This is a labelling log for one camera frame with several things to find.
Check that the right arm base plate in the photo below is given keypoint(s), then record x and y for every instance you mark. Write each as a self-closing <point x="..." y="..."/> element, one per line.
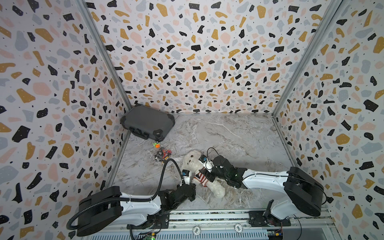
<point x="266" y="219"/>

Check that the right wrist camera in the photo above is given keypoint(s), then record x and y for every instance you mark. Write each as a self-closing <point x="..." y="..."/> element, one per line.
<point x="207" y="164"/>

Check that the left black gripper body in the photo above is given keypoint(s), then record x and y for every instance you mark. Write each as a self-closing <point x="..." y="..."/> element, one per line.
<point x="188" y="188"/>

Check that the white teddy bear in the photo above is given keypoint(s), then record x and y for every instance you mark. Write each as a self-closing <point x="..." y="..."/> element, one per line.
<point x="200" y="168"/>

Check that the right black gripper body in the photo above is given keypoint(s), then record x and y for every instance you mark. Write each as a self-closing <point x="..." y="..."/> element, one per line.
<point x="214" y="167"/>

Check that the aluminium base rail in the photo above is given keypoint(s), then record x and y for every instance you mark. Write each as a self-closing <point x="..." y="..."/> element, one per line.
<point x="225" y="225"/>

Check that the red white striped sweater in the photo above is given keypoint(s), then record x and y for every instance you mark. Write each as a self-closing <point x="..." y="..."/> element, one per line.
<point x="201" y="179"/>

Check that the clear bag of small toys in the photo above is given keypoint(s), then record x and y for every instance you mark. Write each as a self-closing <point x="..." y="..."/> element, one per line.
<point x="162" y="154"/>

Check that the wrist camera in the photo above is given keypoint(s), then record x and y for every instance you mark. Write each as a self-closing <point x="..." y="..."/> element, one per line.
<point x="207" y="164"/>
<point x="186" y="176"/>

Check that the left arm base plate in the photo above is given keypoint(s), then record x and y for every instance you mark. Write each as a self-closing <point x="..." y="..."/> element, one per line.
<point x="142" y="222"/>

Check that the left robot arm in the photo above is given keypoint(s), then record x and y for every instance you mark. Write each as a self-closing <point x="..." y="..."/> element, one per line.
<point x="112" y="207"/>

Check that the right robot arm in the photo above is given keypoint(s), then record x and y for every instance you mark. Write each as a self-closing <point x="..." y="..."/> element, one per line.
<point x="301" y="192"/>

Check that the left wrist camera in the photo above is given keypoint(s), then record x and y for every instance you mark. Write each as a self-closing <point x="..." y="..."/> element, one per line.
<point x="186" y="176"/>

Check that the dark grey hard case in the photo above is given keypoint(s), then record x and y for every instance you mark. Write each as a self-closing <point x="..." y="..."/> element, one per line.
<point x="148" y="123"/>

